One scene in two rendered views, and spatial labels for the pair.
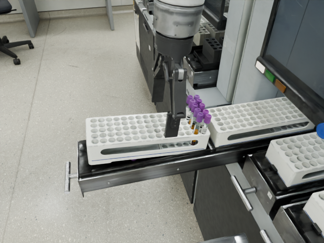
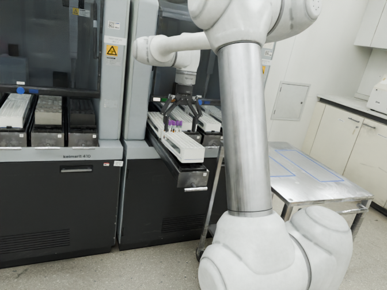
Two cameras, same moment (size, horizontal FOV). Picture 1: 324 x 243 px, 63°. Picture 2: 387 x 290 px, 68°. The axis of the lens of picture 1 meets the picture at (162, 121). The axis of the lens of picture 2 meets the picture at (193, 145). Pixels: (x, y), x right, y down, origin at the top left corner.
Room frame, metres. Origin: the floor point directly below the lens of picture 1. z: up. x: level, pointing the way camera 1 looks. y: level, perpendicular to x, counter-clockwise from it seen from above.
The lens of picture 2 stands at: (0.69, 1.25, 1.33)
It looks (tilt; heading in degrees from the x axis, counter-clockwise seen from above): 21 degrees down; 258
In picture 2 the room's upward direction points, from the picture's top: 10 degrees clockwise
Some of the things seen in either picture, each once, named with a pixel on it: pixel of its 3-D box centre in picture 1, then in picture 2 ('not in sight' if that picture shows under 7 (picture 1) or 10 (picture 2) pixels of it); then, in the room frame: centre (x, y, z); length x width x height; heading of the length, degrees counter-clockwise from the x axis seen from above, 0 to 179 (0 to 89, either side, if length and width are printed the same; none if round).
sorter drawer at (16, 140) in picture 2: not in sight; (18, 115); (1.31, -0.34, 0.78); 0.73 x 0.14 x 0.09; 104
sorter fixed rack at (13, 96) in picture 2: not in sight; (22, 97); (1.35, -0.52, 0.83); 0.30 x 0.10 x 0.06; 104
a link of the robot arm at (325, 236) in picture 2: not in sight; (312, 250); (0.23, 0.72, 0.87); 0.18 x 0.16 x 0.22; 18
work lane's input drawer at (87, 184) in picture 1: (196, 145); (169, 147); (0.52, -0.10, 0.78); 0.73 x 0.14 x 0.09; 104
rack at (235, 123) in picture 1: (259, 120); (160, 125); (0.56, -0.27, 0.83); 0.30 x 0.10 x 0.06; 104
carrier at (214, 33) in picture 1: (211, 34); (49, 113); (1.12, -0.22, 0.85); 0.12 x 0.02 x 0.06; 13
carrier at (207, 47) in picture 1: (210, 51); (83, 118); (0.96, -0.19, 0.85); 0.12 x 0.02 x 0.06; 14
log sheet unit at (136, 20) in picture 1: (135, 29); not in sight; (2.24, 0.23, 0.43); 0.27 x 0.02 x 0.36; 14
